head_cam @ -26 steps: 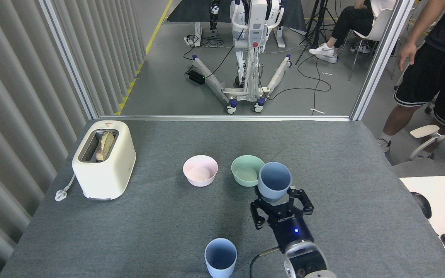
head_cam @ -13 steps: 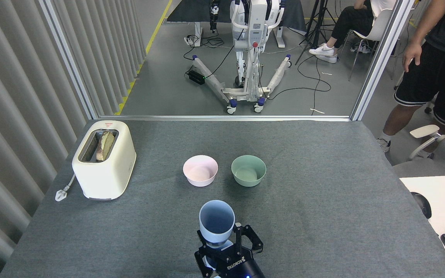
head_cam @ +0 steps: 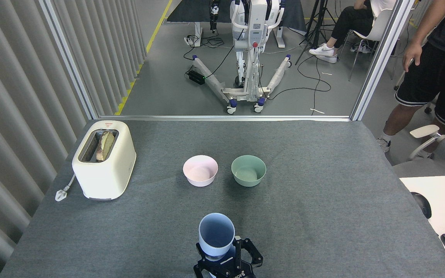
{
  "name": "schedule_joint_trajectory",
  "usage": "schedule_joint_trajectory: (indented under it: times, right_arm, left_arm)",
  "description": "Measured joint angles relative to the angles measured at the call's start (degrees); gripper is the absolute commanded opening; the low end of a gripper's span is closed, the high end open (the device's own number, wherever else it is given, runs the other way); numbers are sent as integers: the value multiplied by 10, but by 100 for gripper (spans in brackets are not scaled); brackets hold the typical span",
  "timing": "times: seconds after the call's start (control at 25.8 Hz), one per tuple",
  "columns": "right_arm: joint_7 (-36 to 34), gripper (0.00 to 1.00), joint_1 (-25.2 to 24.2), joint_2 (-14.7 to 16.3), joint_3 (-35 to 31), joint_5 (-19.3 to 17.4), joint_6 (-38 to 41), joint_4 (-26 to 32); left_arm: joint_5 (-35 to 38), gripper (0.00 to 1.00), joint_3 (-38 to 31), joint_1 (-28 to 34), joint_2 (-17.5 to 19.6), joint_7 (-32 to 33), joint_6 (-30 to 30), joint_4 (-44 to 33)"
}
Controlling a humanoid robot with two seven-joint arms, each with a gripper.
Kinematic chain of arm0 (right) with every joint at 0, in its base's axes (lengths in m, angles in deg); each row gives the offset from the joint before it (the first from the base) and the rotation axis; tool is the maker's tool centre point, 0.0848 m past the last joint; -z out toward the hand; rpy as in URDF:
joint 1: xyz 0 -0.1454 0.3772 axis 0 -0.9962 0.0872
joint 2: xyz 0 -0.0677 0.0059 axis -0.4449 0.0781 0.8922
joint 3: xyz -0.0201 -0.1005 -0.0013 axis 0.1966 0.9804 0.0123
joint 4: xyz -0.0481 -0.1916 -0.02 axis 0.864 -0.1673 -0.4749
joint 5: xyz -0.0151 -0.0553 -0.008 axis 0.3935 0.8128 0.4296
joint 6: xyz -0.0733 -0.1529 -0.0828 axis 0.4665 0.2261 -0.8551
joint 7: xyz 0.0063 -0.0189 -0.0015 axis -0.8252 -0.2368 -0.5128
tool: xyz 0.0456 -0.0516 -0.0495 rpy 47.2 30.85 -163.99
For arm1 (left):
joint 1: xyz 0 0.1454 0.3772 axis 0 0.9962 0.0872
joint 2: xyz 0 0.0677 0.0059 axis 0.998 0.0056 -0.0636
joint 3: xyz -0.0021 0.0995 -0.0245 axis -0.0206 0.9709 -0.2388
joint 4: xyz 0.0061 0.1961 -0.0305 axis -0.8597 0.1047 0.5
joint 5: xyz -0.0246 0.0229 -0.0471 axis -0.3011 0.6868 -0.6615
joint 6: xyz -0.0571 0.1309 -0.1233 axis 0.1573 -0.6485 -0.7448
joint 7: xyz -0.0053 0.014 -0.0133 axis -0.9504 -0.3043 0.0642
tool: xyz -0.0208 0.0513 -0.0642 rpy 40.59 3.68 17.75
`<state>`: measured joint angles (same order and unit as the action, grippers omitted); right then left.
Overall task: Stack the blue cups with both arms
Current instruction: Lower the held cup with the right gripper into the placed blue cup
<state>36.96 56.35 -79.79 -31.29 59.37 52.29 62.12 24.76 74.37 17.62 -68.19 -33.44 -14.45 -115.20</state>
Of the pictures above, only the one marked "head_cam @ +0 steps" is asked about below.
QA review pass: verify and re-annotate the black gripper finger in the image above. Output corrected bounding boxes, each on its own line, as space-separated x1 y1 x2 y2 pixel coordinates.
233 236 264 268
194 242 213 276

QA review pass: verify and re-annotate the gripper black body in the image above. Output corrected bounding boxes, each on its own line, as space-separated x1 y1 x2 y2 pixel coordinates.
197 258 257 278

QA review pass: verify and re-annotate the standing person's right hand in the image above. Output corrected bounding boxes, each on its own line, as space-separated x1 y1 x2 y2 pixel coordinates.
403 42 424 72

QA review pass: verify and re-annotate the green bowl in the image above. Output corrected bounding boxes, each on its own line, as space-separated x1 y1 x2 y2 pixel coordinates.
231 155 267 187

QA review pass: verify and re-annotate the pink bowl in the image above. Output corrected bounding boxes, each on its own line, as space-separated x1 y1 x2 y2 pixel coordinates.
183 155 219 187

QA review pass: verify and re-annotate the cream white toaster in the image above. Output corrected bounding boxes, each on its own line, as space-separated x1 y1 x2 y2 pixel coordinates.
72 120 137 201

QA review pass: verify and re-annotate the silver aluminium crossbar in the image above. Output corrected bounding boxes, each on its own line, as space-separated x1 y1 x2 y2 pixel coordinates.
99 115 351 122

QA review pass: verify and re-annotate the bread slice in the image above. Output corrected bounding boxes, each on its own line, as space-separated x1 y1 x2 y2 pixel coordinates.
96 131 115 162

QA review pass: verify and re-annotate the black computer mouse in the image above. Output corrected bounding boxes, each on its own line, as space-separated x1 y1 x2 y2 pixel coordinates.
411 192 432 219

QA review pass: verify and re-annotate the white stand on wheels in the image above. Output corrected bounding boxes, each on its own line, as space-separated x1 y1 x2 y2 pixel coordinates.
192 0 293 114

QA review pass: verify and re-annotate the grey pleated curtain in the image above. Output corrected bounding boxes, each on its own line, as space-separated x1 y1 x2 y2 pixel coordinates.
0 0 148 278

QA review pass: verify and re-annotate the black tripod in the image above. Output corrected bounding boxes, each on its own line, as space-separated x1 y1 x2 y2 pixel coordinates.
295 0 337 65

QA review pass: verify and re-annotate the dark cloth covered table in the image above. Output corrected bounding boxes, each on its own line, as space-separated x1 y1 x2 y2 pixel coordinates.
166 0 308 49

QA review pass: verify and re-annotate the seated person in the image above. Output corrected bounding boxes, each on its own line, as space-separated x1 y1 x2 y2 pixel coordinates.
309 0 397 64

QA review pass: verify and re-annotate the white plastic chair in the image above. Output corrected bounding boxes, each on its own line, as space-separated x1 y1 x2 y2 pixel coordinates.
338 8 416 81

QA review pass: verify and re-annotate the standing person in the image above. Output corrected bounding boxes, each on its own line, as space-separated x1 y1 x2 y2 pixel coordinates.
377 0 445 159

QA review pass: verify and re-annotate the white power cord with plug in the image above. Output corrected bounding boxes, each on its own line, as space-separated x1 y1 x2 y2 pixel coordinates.
55 174 76 202

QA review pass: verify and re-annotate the black floor cable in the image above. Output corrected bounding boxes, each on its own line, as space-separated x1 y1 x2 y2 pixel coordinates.
261 54 332 116

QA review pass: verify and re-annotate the silver aluminium post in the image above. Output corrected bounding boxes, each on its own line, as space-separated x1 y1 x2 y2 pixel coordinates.
350 0 416 121
39 0 99 120

